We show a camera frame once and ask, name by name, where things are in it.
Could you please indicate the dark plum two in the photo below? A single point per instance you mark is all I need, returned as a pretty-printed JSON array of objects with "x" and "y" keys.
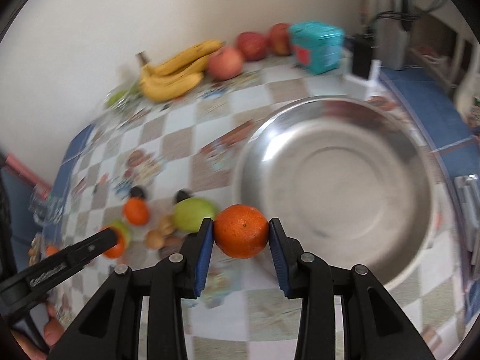
[{"x": 182, "y": 195}]

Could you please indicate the pale red apple front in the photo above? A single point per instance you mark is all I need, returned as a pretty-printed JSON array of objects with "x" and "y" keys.
[{"x": 225, "y": 63}]

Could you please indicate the clear bag green fruits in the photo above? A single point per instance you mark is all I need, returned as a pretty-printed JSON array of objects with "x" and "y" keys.
[{"x": 122, "y": 97}]

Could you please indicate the green mango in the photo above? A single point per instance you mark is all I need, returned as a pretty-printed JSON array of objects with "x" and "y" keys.
[{"x": 188, "y": 215}]

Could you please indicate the dark plum one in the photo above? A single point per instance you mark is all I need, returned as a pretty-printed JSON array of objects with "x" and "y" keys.
[{"x": 137, "y": 191}]

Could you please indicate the checkered printed tablecloth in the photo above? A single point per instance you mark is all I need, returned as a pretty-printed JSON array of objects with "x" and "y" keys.
[{"x": 194, "y": 142}]

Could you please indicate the steel thermos flask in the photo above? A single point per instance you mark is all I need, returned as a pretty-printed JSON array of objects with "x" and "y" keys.
[{"x": 392, "y": 35}]

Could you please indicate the brown round fruit one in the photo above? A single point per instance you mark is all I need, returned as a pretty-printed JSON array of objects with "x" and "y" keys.
[{"x": 154, "y": 240}]

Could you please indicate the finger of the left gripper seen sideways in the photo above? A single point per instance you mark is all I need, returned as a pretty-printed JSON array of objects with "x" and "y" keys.
[{"x": 83, "y": 252}]

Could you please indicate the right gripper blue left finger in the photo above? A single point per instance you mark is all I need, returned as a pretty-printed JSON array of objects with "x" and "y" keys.
[{"x": 196, "y": 251}]

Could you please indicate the brown round fruit two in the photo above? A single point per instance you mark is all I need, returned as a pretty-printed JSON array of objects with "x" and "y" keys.
[{"x": 165, "y": 226}]

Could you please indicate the black power adapter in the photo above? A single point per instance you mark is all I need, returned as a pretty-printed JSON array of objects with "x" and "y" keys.
[{"x": 362, "y": 55}]

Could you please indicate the large steel bowl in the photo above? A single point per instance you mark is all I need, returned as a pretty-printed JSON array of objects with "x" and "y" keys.
[{"x": 346, "y": 179}]

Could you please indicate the yellow banana bunch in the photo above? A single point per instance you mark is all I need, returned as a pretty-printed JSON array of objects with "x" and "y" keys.
[{"x": 178, "y": 75}]

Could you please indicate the orange tangerine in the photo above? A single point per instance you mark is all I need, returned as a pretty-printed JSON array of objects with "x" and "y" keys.
[
  {"x": 241, "y": 231},
  {"x": 136, "y": 211},
  {"x": 119, "y": 248}
]

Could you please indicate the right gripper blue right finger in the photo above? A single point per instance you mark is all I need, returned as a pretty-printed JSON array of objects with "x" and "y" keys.
[{"x": 289, "y": 260}]

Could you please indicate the red apple middle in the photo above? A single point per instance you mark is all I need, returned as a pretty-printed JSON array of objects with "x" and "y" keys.
[{"x": 253, "y": 46}]

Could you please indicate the red apple right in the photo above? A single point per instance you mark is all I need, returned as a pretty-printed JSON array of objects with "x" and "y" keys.
[{"x": 279, "y": 40}]

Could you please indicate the teal toy camera box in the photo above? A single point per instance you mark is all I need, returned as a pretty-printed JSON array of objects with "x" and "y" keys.
[{"x": 316, "y": 46}]

